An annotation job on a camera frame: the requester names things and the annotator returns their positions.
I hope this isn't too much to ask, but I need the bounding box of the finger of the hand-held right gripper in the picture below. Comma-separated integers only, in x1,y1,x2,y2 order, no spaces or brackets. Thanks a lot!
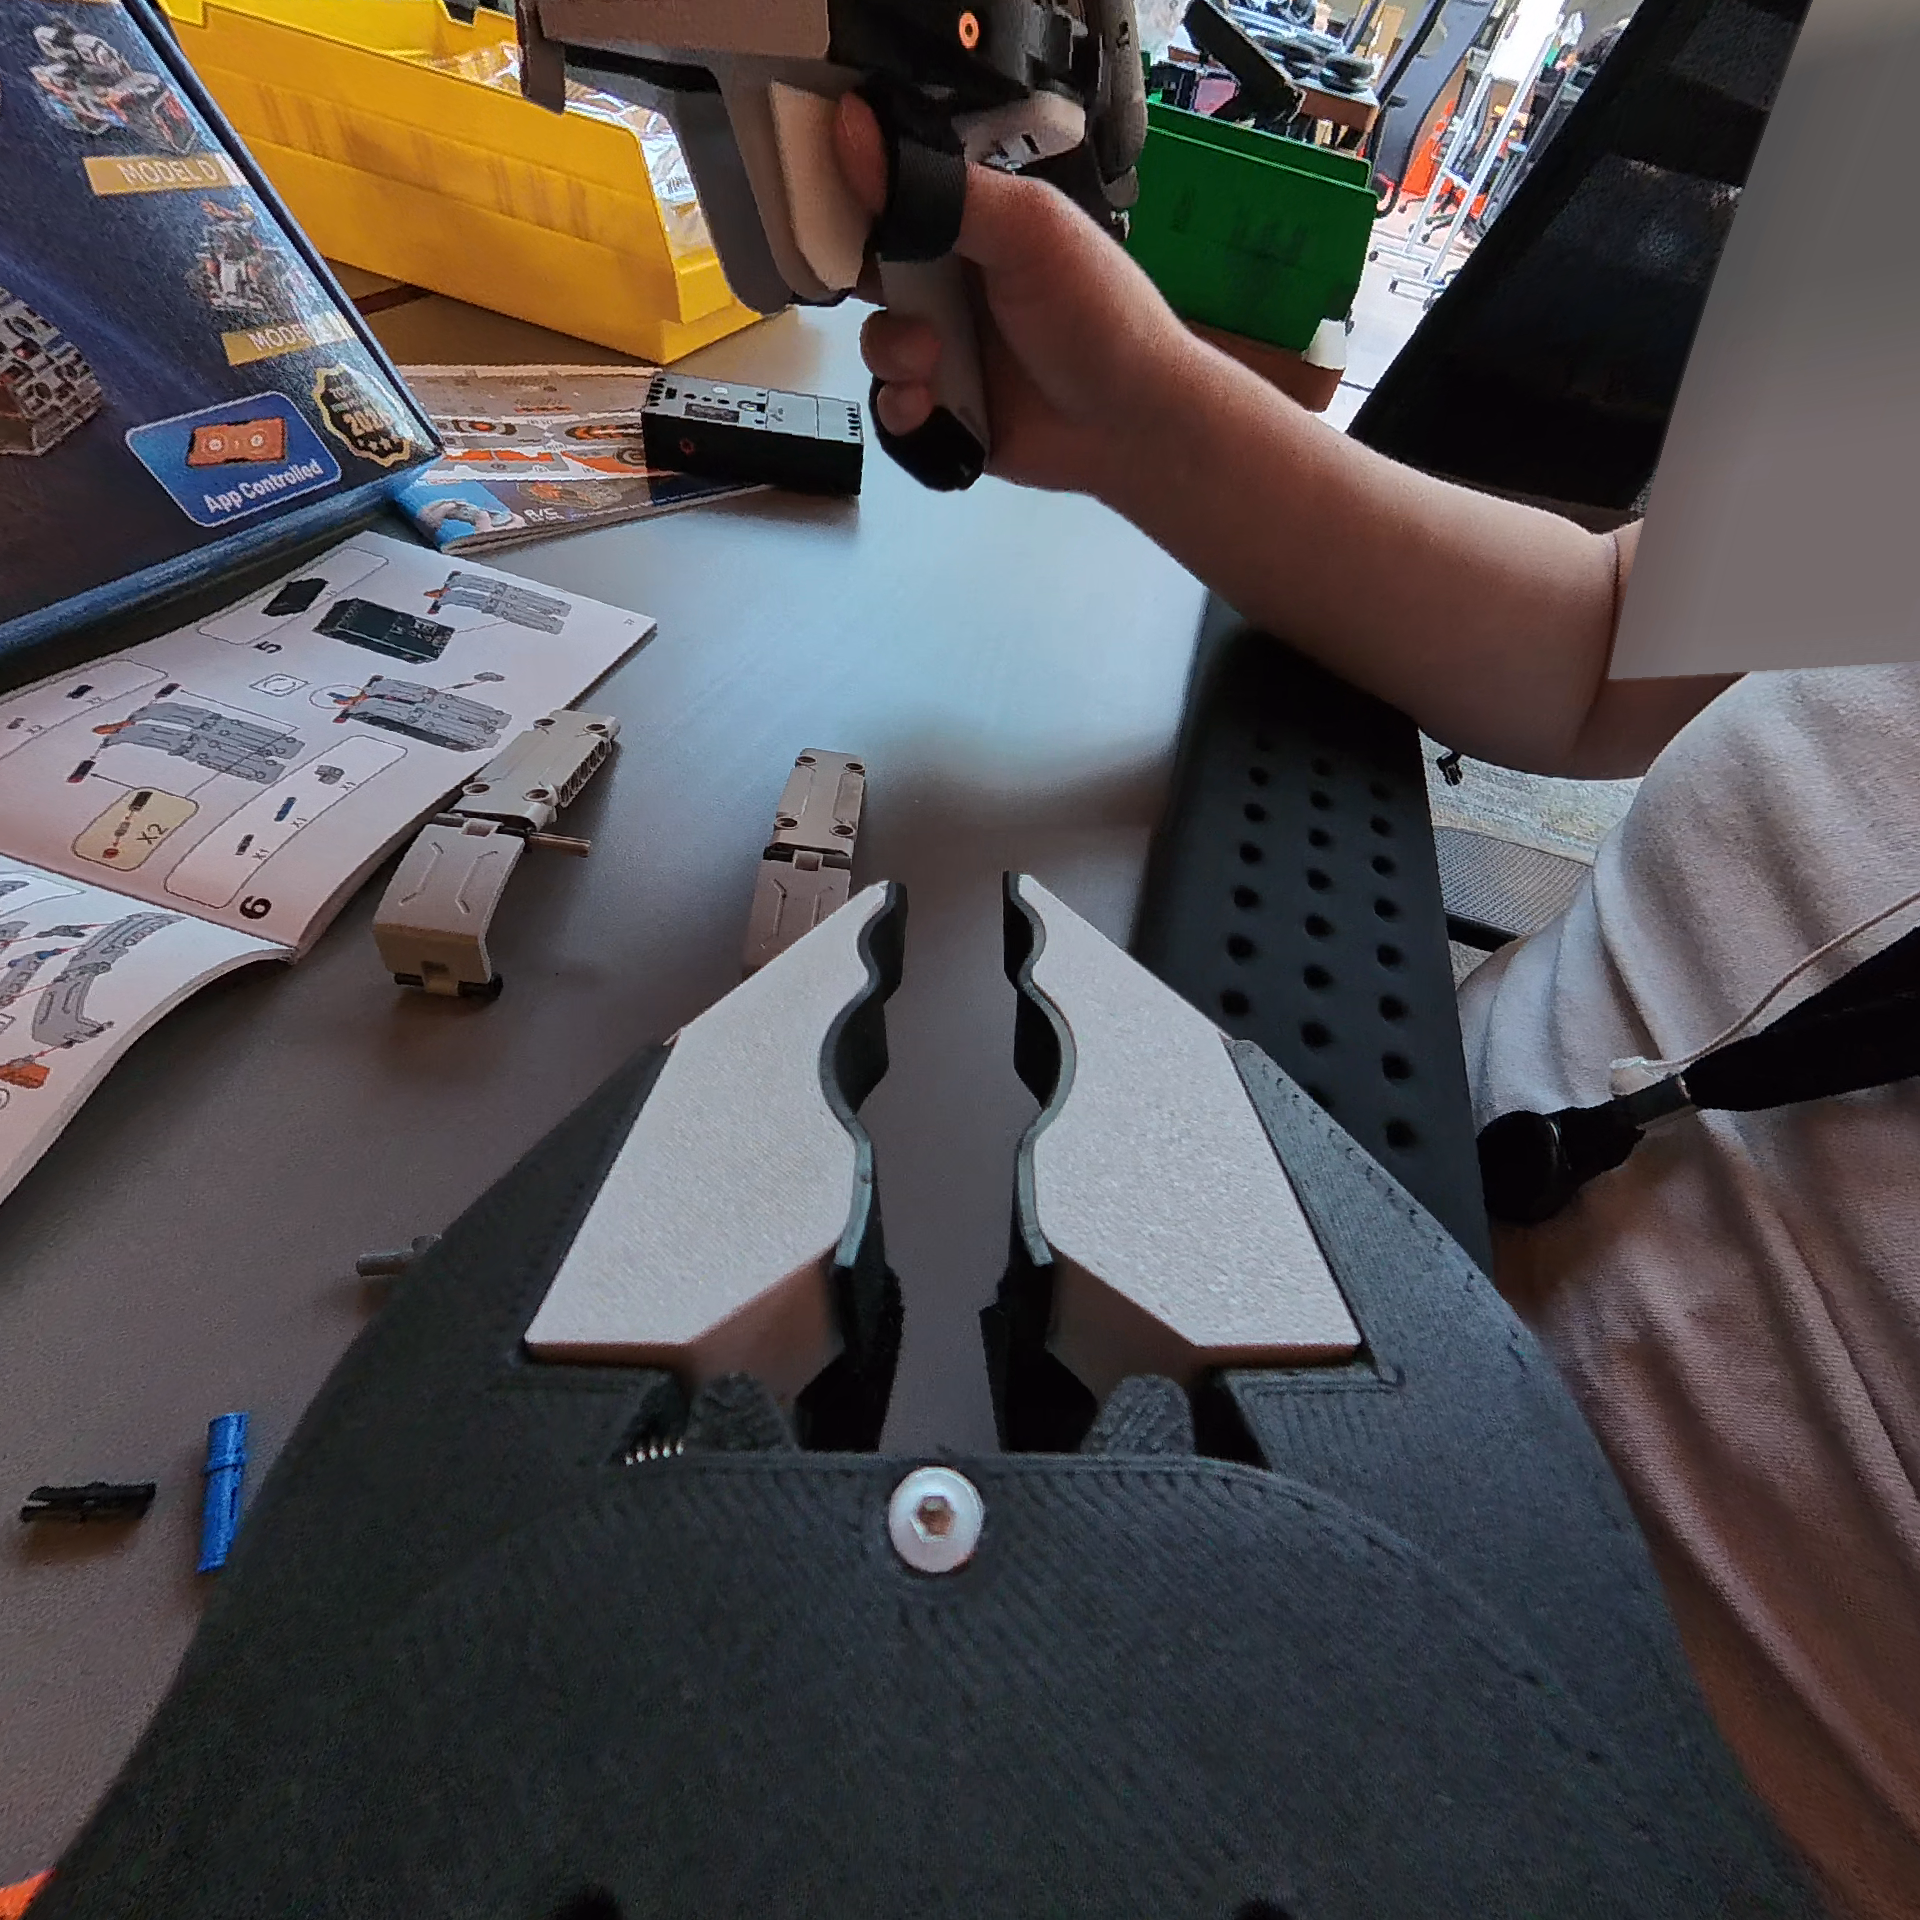
768,72,890,305
517,0,847,319

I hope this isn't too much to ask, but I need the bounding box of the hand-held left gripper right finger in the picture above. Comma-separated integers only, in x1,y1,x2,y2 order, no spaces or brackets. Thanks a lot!
979,869,1365,1458

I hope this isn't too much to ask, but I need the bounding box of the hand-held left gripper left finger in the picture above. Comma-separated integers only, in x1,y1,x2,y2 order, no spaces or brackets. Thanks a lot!
523,880,912,1453

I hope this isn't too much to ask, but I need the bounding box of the grey hinged panel with axle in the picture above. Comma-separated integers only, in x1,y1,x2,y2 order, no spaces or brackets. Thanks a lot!
372,708,625,1004

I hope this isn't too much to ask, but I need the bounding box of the person's right forearm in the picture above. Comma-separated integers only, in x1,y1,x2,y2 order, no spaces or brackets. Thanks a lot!
1110,283,1652,779

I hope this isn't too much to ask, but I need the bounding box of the grey desk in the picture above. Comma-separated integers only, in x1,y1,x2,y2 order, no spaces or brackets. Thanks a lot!
0,261,1219,1920

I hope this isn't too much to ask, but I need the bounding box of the person's right hand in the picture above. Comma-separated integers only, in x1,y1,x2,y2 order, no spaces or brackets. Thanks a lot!
832,92,1207,500

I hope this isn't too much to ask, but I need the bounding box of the clear plastic bag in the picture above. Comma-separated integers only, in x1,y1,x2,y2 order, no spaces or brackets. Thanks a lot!
435,13,714,212

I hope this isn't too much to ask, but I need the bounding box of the black electronics hub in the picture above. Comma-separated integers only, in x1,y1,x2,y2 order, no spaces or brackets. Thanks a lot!
640,371,870,500

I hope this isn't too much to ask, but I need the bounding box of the yellow storage bin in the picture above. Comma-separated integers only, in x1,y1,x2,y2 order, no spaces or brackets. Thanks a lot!
157,0,783,366

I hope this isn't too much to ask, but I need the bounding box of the green bin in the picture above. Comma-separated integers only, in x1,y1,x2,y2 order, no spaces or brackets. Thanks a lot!
1123,126,1381,362

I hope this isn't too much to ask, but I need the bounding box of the colour cover booklet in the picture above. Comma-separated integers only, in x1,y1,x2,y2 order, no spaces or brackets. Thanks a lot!
393,363,775,557

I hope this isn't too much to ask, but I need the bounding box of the dark grey chair part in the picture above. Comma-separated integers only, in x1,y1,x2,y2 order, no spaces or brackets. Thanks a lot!
1433,821,1597,953

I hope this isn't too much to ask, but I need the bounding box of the open instruction booklet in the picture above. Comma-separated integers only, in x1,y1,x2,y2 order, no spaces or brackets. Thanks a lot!
0,528,660,1202

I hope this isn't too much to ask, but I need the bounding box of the blue robot kit box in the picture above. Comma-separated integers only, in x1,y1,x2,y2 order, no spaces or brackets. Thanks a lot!
0,0,444,661

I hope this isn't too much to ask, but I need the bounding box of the blue pin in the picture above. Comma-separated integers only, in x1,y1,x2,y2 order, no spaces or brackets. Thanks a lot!
194,1410,250,1577

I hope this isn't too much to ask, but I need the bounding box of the black ribbed chair back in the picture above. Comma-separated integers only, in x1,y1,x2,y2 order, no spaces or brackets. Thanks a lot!
1346,0,1818,516

